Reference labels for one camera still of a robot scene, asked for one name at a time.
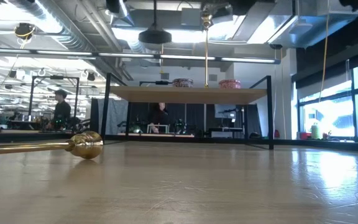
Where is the person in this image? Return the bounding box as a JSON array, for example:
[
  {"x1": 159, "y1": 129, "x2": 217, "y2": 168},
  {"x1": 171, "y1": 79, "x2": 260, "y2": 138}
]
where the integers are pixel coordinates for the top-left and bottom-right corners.
[
  {"x1": 47, "y1": 89, "x2": 72, "y2": 130},
  {"x1": 149, "y1": 102, "x2": 169, "y2": 134}
]

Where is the black background rig frame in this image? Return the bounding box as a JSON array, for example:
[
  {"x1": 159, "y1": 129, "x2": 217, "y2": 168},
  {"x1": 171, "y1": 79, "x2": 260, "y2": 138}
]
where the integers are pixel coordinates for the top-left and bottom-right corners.
[{"x1": 31, "y1": 75, "x2": 80, "y2": 121}]

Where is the green bottle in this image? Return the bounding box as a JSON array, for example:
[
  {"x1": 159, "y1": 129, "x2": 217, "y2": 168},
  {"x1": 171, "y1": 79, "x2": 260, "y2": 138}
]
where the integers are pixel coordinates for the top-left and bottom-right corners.
[{"x1": 311, "y1": 123, "x2": 322, "y2": 140}]

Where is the small white rack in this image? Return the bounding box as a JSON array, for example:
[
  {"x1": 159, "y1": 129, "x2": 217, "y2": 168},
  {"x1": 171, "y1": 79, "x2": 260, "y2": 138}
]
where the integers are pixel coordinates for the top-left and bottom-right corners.
[{"x1": 146, "y1": 123, "x2": 169, "y2": 134}]

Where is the black candlestick holder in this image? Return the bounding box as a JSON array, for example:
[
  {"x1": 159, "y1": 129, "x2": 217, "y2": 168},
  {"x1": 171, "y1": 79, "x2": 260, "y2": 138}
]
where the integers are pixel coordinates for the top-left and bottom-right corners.
[{"x1": 137, "y1": 0, "x2": 173, "y2": 44}]

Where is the background monitor screen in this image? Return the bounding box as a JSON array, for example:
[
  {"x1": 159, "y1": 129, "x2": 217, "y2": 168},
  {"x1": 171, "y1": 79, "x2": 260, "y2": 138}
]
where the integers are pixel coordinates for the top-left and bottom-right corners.
[{"x1": 214, "y1": 104, "x2": 237, "y2": 119}]

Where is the wooden shelf with black legs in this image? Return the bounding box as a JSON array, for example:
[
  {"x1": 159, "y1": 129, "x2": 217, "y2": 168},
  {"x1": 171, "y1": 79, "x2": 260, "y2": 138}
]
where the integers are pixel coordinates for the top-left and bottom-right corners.
[{"x1": 101, "y1": 73, "x2": 275, "y2": 151}]

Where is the yellow hanging cable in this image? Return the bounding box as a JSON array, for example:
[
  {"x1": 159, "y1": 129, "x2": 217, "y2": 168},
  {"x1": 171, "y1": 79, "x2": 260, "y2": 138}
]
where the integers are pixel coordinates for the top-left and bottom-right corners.
[{"x1": 319, "y1": 0, "x2": 331, "y2": 94}]

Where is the black aluminium table frame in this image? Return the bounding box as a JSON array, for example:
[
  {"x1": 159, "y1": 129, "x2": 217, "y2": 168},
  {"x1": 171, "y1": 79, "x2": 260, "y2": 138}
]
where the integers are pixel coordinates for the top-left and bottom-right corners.
[{"x1": 104, "y1": 133, "x2": 358, "y2": 153}]

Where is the pink patterned candle tin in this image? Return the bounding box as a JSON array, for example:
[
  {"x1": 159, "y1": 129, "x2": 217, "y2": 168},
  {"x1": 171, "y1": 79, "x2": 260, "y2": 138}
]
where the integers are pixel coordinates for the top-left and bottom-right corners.
[{"x1": 218, "y1": 79, "x2": 241, "y2": 90}]

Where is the black window frame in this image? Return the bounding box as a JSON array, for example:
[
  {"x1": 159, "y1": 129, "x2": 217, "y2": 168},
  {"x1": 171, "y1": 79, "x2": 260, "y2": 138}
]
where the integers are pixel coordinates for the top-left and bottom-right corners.
[{"x1": 296, "y1": 58, "x2": 358, "y2": 141}]

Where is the maroon patterned candle tin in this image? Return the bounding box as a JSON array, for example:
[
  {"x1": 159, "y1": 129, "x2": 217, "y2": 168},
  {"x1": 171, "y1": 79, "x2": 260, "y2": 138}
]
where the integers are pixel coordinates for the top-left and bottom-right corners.
[{"x1": 172, "y1": 78, "x2": 195, "y2": 88}]

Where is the silver ventilation duct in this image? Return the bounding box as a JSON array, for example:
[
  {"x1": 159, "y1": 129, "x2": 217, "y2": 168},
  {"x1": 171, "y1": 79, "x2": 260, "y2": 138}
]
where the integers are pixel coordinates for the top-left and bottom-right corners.
[{"x1": 11, "y1": 0, "x2": 124, "y2": 54}]

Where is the long linear ceiling light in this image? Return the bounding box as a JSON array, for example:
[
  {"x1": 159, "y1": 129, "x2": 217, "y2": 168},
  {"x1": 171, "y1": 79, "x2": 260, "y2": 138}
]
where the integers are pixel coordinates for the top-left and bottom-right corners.
[{"x1": 0, "y1": 48, "x2": 281, "y2": 65}]

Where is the gold candlestick holder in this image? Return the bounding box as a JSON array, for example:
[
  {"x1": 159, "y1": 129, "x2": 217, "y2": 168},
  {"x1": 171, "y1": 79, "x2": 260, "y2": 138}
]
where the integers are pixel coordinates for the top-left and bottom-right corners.
[
  {"x1": 201, "y1": 12, "x2": 213, "y2": 88},
  {"x1": 0, "y1": 130, "x2": 104, "y2": 160}
]

